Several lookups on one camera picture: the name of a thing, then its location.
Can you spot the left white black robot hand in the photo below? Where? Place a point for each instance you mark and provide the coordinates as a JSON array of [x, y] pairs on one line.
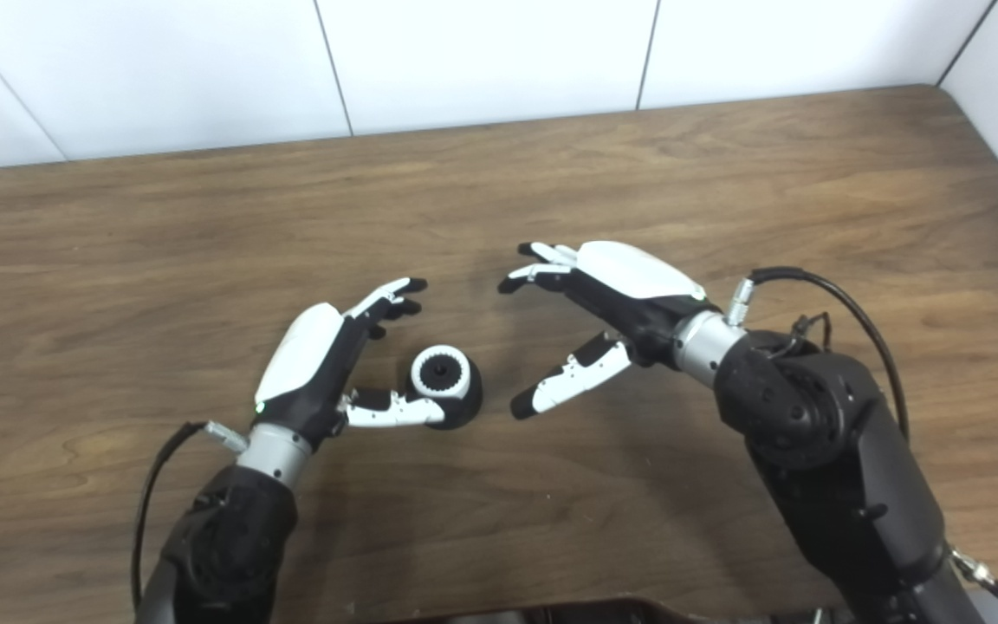
[[308, 355]]

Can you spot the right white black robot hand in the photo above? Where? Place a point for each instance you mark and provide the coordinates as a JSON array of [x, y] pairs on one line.
[[638, 273]]

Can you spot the round black plastic part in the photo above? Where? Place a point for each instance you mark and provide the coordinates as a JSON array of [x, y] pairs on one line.
[[469, 403]]

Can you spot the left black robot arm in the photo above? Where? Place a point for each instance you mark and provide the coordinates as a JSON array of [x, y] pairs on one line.
[[230, 537]]

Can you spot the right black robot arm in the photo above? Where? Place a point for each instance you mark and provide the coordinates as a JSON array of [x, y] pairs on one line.
[[837, 468]]

